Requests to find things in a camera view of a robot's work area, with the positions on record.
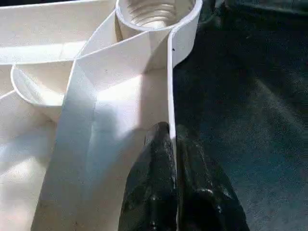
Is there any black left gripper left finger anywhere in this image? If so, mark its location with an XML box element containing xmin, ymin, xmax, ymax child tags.
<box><xmin>117</xmin><ymin>121</ymin><xmax>179</xmax><ymax>231</ymax></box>

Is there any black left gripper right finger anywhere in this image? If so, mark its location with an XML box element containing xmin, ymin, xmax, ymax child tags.
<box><xmin>176</xmin><ymin>124</ymin><xmax>251</xmax><ymax>231</ymax></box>

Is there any white plastic table top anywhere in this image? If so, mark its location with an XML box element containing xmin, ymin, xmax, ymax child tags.
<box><xmin>0</xmin><ymin>0</ymin><xmax>205</xmax><ymax>231</ymax></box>

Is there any black plastic mat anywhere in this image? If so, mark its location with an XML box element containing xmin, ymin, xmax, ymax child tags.
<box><xmin>173</xmin><ymin>0</ymin><xmax>308</xmax><ymax>231</ymax></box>

